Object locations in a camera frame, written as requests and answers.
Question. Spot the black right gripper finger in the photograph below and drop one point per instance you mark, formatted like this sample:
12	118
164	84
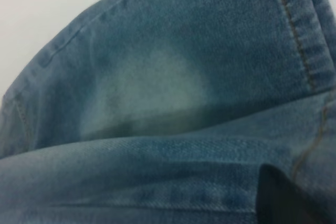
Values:
286	200

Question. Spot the blue denim kids pants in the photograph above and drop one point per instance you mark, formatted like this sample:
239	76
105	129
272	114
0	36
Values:
157	90

